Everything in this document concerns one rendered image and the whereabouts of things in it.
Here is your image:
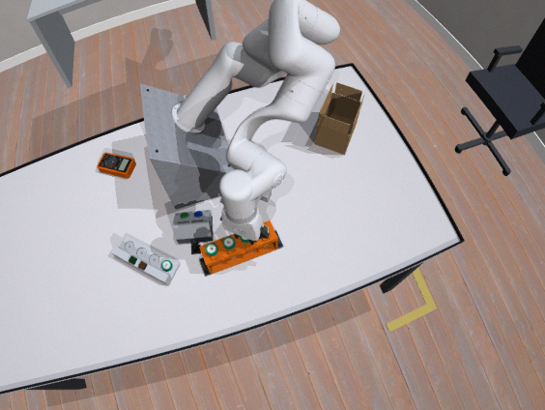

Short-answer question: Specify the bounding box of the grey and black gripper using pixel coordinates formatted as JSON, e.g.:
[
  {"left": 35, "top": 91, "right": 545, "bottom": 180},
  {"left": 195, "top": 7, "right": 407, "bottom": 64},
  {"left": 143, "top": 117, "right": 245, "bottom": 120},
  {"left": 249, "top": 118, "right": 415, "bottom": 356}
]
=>
[{"left": 220, "top": 208, "right": 270, "bottom": 245}]

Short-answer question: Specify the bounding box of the brown cardboard box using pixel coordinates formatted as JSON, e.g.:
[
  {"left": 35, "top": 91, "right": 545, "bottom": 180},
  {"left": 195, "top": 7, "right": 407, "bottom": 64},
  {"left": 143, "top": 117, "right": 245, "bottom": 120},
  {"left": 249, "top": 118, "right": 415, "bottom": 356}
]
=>
[{"left": 315, "top": 82, "right": 364, "bottom": 155}]

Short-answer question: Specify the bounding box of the dark grey angle bracket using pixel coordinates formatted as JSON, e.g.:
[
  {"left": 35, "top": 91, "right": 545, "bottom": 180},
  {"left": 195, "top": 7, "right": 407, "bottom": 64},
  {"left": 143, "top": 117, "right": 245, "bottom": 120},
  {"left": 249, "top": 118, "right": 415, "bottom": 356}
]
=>
[{"left": 199, "top": 230, "right": 283, "bottom": 276}]

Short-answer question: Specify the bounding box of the orange handheld multimeter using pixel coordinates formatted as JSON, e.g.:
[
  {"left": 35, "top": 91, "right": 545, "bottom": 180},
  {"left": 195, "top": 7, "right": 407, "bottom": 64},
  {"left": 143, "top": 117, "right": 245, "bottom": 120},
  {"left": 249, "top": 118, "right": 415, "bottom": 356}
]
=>
[{"left": 97, "top": 153, "right": 136, "bottom": 179}]

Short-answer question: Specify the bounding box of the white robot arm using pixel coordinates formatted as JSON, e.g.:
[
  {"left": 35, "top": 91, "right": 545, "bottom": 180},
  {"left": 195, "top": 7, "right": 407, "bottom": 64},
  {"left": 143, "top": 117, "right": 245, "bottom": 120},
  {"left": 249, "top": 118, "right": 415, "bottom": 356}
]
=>
[{"left": 171, "top": 0, "right": 340, "bottom": 224}]

